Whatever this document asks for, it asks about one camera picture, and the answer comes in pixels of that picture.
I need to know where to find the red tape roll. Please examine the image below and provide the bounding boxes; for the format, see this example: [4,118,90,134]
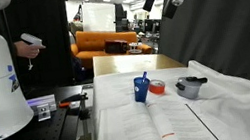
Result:
[147,77,168,97]

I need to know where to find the small white round object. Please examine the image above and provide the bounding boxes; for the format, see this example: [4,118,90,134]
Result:
[127,41,144,56]

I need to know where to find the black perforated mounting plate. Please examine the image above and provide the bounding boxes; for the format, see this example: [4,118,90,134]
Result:
[0,83,92,140]

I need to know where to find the black orange bar clamp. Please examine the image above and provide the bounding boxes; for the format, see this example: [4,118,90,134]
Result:
[55,91,97,140]

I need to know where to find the orange sofa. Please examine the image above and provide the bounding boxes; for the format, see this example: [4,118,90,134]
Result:
[67,19,155,73]

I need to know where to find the white projection board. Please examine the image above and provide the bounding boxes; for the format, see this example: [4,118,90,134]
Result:
[78,0,120,37]

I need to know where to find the blue plastic cup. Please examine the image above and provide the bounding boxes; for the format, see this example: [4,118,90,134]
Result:
[131,74,154,105]

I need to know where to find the blue marker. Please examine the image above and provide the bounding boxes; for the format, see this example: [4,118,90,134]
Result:
[139,69,150,84]

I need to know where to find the white handheld controller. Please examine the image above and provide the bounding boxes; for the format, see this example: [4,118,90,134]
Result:
[19,29,50,72]

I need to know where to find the open book white pages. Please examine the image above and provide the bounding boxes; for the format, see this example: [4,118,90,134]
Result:
[87,88,224,140]

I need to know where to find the white table cloth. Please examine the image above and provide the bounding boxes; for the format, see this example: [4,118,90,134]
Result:
[80,50,250,140]

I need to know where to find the dark brown box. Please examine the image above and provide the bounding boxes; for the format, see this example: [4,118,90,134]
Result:
[102,35,130,57]

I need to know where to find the operator hand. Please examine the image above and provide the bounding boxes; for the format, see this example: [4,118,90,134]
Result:
[13,37,43,62]

